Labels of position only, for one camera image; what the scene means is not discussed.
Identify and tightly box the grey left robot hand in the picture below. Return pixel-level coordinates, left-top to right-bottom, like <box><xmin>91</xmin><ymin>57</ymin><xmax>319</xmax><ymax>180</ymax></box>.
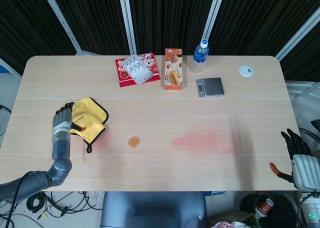
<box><xmin>51</xmin><ymin>101</ymin><xmax>86</xmax><ymax>135</ymax></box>

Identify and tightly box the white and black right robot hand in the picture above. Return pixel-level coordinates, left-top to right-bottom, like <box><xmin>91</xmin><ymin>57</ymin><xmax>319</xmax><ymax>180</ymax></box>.
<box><xmin>269</xmin><ymin>128</ymin><xmax>320</xmax><ymax>192</ymax></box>

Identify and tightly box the yellow cloth with black trim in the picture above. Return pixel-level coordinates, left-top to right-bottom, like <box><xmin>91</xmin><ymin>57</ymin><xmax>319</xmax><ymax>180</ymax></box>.
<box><xmin>69</xmin><ymin>96</ymin><xmax>110</xmax><ymax>154</ymax></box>

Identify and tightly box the black trash bin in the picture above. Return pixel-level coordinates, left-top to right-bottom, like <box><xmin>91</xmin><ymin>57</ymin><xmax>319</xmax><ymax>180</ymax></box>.
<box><xmin>239</xmin><ymin>192</ymin><xmax>299</xmax><ymax>228</ymax></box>

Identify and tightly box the red and white paper cup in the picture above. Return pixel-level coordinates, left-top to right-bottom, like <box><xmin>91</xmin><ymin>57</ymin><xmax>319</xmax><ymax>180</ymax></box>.
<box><xmin>255</xmin><ymin>197</ymin><xmax>275</xmax><ymax>219</ymax></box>

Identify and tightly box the red packet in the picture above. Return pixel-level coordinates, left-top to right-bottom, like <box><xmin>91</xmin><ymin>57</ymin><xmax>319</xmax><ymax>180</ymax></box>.
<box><xmin>115</xmin><ymin>52</ymin><xmax>161</xmax><ymax>89</ymax></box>

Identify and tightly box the clear plastic blister pack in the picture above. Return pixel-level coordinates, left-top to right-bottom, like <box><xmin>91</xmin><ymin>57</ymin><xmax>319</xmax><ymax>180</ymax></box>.
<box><xmin>122</xmin><ymin>54</ymin><xmax>154</xmax><ymax>86</ymax></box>

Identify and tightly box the orange snack box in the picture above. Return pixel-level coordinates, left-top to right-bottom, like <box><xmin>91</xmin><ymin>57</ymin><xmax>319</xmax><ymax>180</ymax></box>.
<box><xmin>163</xmin><ymin>47</ymin><xmax>184</xmax><ymax>92</ymax></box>

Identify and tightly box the silver digital scale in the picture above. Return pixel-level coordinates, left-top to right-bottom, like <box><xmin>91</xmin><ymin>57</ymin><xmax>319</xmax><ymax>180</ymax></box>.
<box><xmin>195</xmin><ymin>77</ymin><xmax>225</xmax><ymax>99</ymax></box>

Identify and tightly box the clear bottle with blue label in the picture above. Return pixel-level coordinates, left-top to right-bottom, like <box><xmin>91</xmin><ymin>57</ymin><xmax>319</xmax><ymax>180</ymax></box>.
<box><xmin>189</xmin><ymin>39</ymin><xmax>210</xmax><ymax>74</ymax></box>

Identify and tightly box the black floor cable bundle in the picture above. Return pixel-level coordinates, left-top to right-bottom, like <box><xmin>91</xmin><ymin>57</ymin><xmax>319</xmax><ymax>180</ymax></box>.
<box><xmin>24</xmin><ymin>190</ymin><xmax>101</xmax><ymax>222</ymax></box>

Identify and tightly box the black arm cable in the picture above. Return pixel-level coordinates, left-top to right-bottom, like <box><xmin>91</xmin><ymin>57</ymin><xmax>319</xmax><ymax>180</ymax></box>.
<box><xmin>0</xmin><ymin>171</ymin><xmax>35</xmax><ymax>228</ymax></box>

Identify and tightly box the white slanted frame post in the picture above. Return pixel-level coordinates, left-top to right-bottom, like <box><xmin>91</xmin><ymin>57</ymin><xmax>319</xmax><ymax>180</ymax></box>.
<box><xmin>39</xmin><ymin>0</ymin><xmax>83</xmax><ymax>56</ymax></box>

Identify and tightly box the white round cable grommet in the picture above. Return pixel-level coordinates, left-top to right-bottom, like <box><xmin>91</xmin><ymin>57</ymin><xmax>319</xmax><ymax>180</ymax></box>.
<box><xmin>238</xmin><ymin>64</ymin><xmax>254</xmax><ymax>77</ymax></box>

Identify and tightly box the white double frame post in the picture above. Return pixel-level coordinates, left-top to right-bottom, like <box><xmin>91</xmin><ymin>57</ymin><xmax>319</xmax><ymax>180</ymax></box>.
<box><xmin>117</xmin><ymin>0</ymin><xmax>138</xmax><ymax>56</ymax></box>

